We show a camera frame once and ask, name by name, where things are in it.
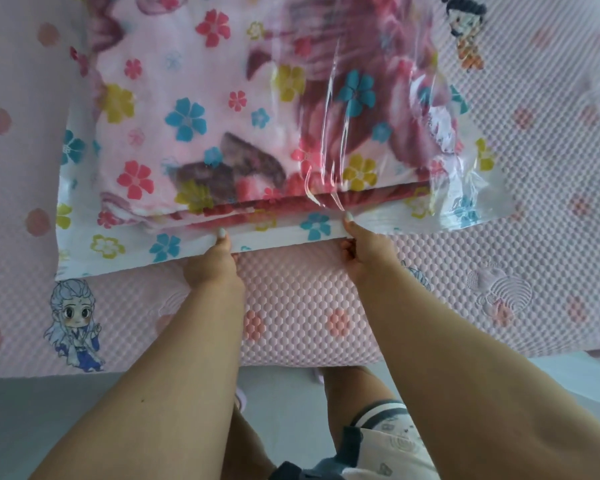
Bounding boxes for person's left hand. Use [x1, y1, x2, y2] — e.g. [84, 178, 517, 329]
[182, 227, 246, 293]

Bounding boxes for person's right hand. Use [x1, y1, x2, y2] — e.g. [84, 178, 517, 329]
[339, 211, 403, 285]

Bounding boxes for flower-print plastic storage bag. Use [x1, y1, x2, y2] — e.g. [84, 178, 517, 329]
[55, 0, 516, 282]

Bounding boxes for red floral blanket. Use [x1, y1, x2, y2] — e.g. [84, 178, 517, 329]
[85, 0, 461, 231]

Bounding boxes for person's right forearm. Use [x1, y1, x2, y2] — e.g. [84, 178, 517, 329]
[365, 264, 600, 480]

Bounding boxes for person's left forearm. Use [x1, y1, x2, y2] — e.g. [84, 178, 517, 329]
[29, 279, 246, 480]

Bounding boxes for person's right leg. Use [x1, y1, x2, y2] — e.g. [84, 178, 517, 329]
[322, 367, 396, 445]

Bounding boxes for person's leg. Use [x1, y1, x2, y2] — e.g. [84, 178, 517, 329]
[322, 367, 396, 445]
[219, 404, 279, 480]

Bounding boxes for person's left leg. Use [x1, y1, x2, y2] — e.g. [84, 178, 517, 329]
[219, 404, 279, 480]

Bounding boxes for pink cartoon bed sheet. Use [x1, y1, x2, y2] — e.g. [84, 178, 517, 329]
[0, 0, 600, 379]

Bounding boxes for white patterned shorts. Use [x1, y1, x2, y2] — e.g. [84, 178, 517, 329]
[342, 399, 441, 480]

